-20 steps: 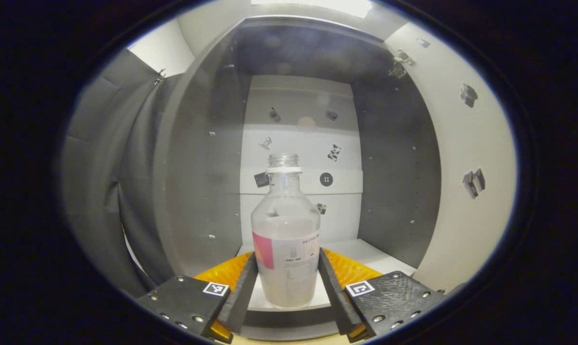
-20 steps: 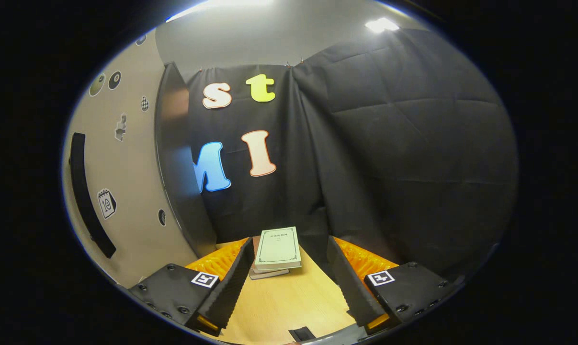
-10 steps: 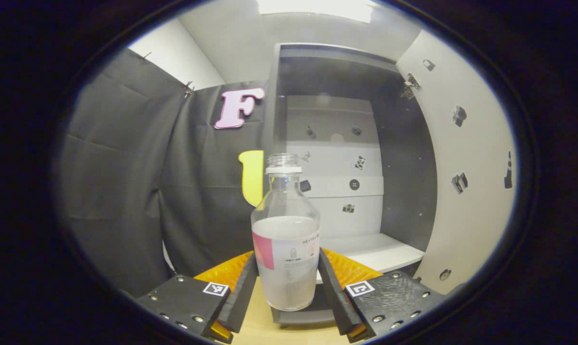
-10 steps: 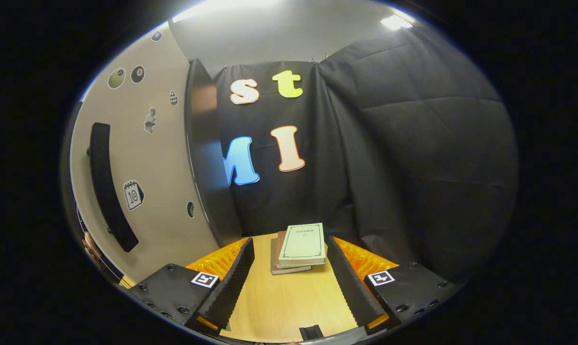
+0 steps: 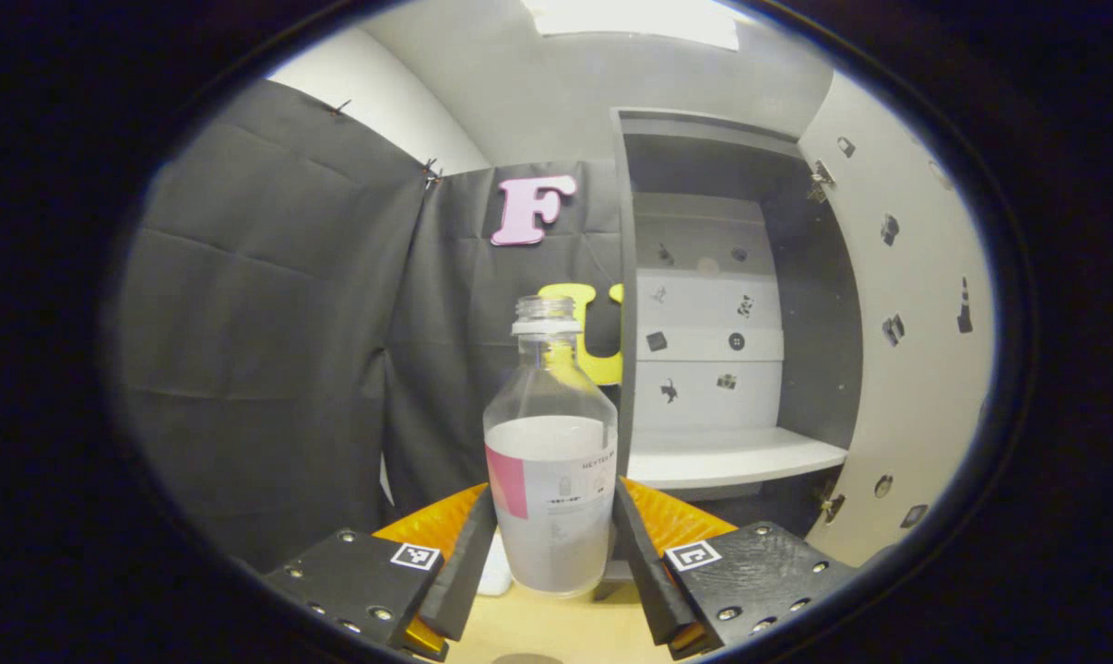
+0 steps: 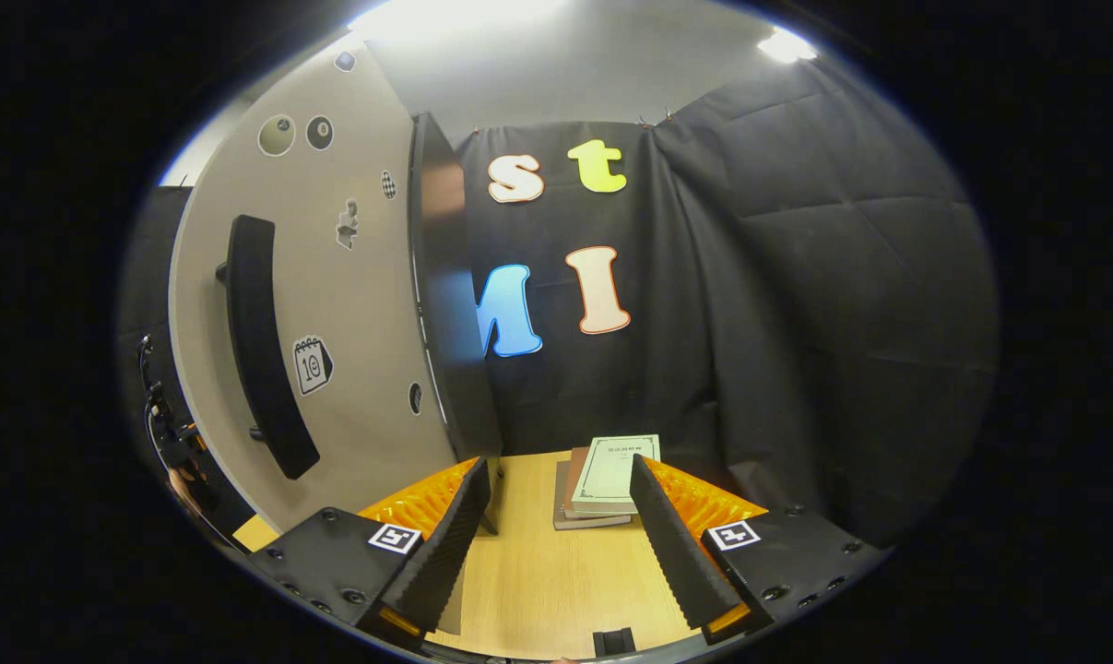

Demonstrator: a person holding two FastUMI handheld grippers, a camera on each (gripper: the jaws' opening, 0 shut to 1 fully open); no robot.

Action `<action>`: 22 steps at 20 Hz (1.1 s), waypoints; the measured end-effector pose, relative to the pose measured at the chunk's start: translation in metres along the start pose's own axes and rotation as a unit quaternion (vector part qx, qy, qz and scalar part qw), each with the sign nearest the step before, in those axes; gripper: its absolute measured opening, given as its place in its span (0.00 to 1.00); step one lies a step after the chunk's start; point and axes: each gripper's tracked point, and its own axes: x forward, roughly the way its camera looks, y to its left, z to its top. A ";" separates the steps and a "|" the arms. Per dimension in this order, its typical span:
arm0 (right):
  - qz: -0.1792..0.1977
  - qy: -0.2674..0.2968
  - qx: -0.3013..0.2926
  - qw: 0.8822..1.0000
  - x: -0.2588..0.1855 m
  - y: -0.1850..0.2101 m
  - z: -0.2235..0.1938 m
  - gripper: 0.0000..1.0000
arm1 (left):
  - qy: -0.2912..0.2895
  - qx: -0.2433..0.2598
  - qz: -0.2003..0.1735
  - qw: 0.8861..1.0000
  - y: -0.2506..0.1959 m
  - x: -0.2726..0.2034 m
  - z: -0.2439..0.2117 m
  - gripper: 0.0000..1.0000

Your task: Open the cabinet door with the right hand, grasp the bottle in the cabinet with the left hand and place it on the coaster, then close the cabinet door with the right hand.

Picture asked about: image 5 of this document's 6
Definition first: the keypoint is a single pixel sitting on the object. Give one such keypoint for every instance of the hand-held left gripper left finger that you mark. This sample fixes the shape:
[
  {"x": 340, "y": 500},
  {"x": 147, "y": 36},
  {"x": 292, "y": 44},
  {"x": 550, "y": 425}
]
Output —
[{"x": 468, "y": 563}]

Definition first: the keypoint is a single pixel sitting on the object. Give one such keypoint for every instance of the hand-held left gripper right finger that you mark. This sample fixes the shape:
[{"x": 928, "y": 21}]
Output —
[{"x": 646, "y": 572}]

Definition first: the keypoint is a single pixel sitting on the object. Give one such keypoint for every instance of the round grey coaster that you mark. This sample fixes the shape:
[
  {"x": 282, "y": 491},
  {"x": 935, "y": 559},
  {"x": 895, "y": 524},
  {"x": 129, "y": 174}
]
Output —
[{"x": 526, "y": 658}]

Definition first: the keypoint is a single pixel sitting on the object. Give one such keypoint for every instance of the clear plastic bottle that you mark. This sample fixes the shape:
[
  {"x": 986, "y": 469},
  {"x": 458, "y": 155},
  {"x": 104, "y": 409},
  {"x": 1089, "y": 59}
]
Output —
[{"x": 551, "y": 443}]

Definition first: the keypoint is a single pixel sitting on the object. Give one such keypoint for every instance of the dark grey cabinet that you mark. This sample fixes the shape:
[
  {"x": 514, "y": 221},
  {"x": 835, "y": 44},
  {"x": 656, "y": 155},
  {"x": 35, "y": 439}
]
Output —
[{"x": 814, "y": 369}]

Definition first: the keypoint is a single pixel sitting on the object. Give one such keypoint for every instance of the metal door hinge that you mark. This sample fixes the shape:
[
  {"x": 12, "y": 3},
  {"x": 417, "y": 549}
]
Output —
[
  {"x": 821, "y": 182},
  {"x": 833, "y": 507}
]

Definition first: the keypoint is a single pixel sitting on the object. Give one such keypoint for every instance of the white plush toy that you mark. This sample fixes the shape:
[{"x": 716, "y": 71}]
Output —
[{"x": 496, "y": 572}]

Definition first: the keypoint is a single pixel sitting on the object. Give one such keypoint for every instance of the black backdrop cloth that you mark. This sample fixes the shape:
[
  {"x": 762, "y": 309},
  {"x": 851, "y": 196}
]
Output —
[{"x": 261, "y": 323}]

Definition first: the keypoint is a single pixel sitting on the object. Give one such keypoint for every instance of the large ceiling light panel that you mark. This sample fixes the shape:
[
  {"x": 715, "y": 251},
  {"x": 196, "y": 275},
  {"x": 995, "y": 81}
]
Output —
[{"x": 634, "y": 20}]

